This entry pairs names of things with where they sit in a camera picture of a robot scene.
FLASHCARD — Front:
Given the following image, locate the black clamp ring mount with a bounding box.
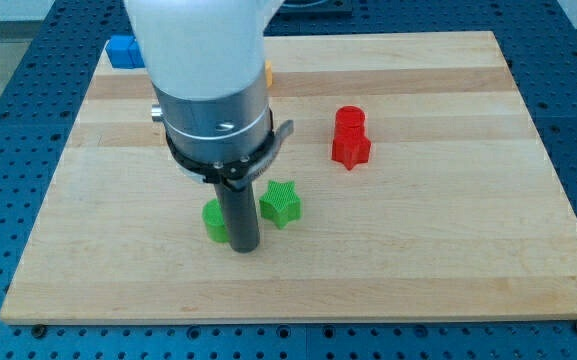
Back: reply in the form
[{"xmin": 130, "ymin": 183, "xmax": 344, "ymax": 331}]
[{"xmin": 164, "ymin": 110, "xmax": 294, "ymax": 191}]

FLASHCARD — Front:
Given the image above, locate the red star block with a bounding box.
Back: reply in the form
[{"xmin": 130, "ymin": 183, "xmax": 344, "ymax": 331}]
[{"xmin": 331, "ymin": 127, "xmax": 372, "ymax": 170}]

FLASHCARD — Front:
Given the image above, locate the green star block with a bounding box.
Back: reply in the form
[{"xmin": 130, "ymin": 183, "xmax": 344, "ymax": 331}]
[{"xmin": 259, "ymin": 180, "xmax": 302, "ymax": 229}]

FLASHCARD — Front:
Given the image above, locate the red cylinder block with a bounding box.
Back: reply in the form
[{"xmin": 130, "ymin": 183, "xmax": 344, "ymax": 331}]
[{"xmin": 335, "ymin": 106, "xmax": 366, "ymax": 132}]

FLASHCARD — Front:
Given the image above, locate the blue cube block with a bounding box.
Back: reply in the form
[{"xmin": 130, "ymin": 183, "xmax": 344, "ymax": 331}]
[{"xmin": 105, "ymin": 35, "xmax": 145, "ymax": 69}]

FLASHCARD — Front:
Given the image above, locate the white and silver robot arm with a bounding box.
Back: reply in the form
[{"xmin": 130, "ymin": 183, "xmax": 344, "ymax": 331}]
[{"xmin": 124, "ymin": 0, "xmax": 294, "ymax": 253}]

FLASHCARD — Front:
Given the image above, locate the light wooden board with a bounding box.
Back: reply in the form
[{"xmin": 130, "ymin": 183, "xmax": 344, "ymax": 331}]
[{"xmin": 0, "ymin": 31, "xmax": 577, "ymax": 325}]

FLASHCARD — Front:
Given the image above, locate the yellow block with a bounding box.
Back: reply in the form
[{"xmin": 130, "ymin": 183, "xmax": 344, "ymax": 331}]
[{"xmin": 265, "ymin": 60, "xmax": 274, "ymax": 88}]

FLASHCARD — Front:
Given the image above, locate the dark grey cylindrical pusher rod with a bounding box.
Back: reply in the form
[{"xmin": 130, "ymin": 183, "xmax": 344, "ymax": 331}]
[{"xmin": 214, "ymin": 184, "xmax": 260, "ymax": 253}]

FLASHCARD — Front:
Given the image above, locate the green cylinder block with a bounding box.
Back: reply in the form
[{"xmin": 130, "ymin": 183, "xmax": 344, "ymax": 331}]
[{"xmin": 202, "ymin": 199, "xmax": 229, "ymax": 243}]

